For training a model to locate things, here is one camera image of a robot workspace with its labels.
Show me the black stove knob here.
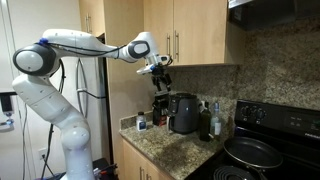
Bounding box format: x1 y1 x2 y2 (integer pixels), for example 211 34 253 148
240 105 253 118
254 108 267 122

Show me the light wood cabinet door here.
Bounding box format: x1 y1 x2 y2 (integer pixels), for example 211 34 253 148
173 0 229 66
143 0 175 66

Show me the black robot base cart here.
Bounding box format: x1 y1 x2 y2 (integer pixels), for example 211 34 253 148
91 157 119 180

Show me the black range hood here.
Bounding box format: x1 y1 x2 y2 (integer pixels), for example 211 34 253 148
227 0 320 32

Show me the dark olive oil bottle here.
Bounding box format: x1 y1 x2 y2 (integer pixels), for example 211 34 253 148
199 101 212 142

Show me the clear plastic bottle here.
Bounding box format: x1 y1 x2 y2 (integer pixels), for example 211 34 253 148
210 101 222 137

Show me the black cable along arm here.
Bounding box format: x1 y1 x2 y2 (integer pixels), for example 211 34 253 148
43 41 128 58

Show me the light wood base cabinet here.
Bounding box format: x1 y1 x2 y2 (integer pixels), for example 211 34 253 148
121 138 174 180

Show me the black electric stove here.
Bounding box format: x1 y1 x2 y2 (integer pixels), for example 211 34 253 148
184 98 320 180

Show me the two-door wooden wall cabinet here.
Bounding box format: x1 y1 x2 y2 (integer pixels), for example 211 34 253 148
143 0 247 69

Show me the black coil burner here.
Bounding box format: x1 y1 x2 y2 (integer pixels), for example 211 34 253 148
212 165 256 180

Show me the steel bar door handle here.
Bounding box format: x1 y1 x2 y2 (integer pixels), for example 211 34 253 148
173 30 180 62
166 33 172 57

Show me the black power cord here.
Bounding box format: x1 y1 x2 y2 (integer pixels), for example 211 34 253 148
41 155 56 178

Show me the thin black cable across refrigerator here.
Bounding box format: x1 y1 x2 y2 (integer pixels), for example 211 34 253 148
81 89 108 100

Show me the white pill bottle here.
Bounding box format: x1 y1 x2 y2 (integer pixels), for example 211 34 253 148
135 111 148 132

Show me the stainless steel refrigerator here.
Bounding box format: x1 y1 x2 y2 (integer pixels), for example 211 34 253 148
74 56 109 164

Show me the steel handle of small cabinet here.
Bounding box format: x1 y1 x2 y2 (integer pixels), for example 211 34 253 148
85 12 92 34

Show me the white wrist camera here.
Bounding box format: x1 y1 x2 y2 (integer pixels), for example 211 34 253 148
135 63 159 76

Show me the black bracket with clamp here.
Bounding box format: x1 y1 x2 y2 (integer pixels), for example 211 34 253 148
0 90 18 133

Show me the black frying pan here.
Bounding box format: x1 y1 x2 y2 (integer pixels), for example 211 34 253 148
223 135 284 180

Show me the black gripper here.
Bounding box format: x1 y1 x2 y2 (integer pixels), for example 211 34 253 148
151 65 173 93

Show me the dark grey air fryer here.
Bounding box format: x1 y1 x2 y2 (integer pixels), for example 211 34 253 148
166 92 201 135

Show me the white wall outlet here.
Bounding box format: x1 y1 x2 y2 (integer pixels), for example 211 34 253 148
37 147 48 160

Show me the small wooden cabinet over refrigerator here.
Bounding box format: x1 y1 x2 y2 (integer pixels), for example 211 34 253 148
78 0 106 38

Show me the black coffee maker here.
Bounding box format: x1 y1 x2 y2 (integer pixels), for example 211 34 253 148
152 90 170 128

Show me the curved steel refrigerator handle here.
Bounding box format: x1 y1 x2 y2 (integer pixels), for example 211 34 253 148
75 58 89 118

